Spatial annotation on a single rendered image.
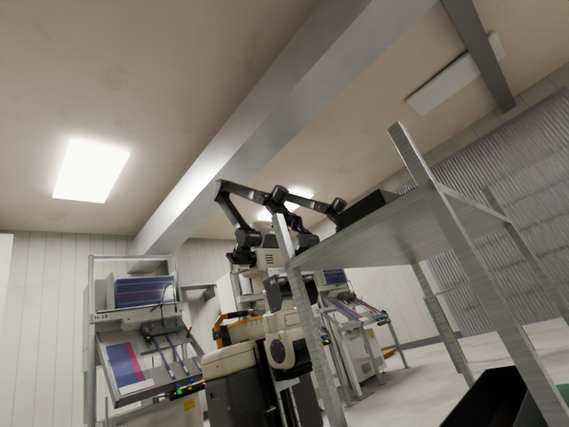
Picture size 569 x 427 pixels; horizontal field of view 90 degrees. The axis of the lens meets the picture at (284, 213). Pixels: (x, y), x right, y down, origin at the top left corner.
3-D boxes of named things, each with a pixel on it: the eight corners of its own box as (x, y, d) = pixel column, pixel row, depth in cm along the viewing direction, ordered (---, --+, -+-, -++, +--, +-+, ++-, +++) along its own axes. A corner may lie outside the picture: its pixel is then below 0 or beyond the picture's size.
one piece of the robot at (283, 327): (244, 382, 135) (229, 255, 155) (299, 361, 161) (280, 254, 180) (279, 385, 118) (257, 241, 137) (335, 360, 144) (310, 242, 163)
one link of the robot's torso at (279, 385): (268, 394, 138) (256, 340, 148) (308, 376, 157) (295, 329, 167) (306, 388, 122) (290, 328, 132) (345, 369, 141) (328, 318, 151)
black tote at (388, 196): (422, 248, 127) (410, 226, 132) (461, 231, 117) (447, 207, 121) (346, 247, 89) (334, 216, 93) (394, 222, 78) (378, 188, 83)
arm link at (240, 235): (223, 199, 169) (208, 196, 162) (232, 180, 163) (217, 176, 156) (257, 250, 140) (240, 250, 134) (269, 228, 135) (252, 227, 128)
